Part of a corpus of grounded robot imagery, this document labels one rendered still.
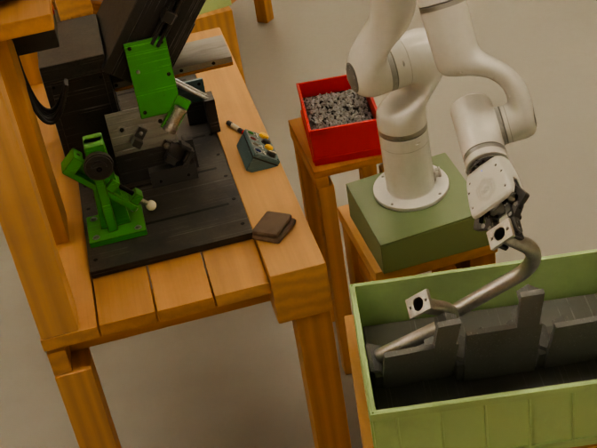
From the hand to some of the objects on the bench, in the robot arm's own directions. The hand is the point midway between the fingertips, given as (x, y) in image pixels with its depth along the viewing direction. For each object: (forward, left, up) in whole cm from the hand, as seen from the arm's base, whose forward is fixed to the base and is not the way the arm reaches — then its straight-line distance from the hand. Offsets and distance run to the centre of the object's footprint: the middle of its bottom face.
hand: (507, 234), depth 201 cm
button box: (+45, -102, -44) cm, 120 cm away
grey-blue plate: (+62, -128, -41) cm, 148 cm away
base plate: (+77, -118, -42) cm, 146 cm away
